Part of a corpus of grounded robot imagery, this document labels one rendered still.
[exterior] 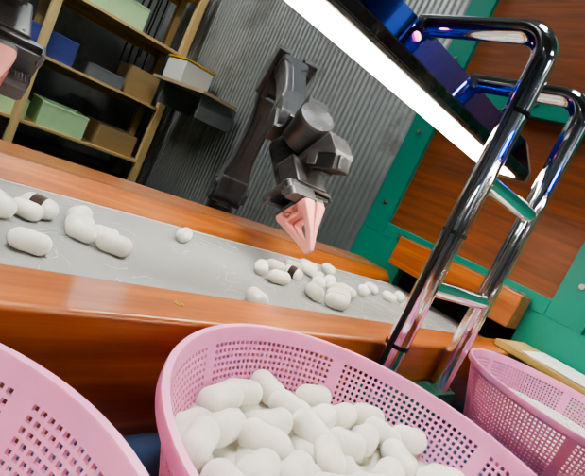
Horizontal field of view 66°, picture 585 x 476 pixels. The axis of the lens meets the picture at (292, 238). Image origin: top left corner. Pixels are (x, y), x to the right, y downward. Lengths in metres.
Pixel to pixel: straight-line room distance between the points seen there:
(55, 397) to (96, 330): 0.09
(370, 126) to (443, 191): 2.39
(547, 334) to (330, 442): 0.75
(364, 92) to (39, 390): 3.55
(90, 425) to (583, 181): 0.99
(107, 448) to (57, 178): 0.49
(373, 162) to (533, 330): 2.51
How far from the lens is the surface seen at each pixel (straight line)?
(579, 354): 1.00
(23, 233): 0.41
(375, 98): 3.60
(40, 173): 0.65
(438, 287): 0.48
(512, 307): 0.97
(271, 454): 0.27
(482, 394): 0.63
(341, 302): 0.64
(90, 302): 0.30
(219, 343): 0.33
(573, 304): 1.01
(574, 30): 1.22
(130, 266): 0.47
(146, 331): 0.31
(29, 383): 0.22
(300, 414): 0.33
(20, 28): 0.58
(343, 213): 3.40
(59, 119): 5.17
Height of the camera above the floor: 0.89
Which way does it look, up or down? 7 degrees down
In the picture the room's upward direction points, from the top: 25 degrees clockwise
